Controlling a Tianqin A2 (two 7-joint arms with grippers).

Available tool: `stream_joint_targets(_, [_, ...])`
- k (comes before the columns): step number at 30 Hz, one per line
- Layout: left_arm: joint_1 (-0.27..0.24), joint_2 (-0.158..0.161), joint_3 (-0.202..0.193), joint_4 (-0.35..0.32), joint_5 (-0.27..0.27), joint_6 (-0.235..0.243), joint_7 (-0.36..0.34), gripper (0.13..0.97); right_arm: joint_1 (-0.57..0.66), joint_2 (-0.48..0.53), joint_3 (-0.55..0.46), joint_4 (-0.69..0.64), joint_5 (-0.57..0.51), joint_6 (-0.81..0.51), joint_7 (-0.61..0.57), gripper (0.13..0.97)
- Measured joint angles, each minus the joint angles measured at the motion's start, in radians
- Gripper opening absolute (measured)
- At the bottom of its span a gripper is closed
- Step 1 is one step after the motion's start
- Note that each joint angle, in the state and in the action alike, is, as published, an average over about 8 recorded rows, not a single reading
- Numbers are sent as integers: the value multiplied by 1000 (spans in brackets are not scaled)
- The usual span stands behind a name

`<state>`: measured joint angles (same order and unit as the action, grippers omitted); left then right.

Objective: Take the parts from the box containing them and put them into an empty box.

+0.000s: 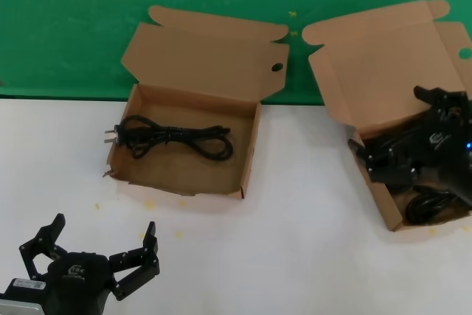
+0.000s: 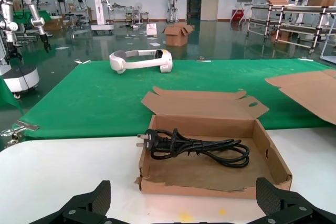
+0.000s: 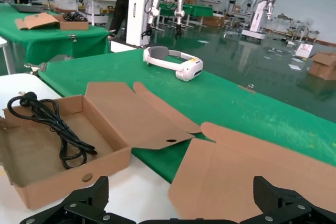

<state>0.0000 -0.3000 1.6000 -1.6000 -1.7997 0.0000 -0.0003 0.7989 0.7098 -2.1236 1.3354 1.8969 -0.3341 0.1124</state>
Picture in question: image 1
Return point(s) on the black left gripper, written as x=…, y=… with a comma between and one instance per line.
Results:
x=79, y=285

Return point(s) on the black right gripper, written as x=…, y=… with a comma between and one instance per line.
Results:
x=439, y=156

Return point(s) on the brown cardboard box intact edge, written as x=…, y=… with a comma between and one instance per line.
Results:
x=368, y=71

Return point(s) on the cardboard box with torn edge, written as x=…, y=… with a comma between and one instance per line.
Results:
x=191, y=167

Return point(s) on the green table cloth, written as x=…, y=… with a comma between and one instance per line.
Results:
x=73, y=34

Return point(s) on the grey labelled wrist camera box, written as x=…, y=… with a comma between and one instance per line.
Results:
x=22, y=298

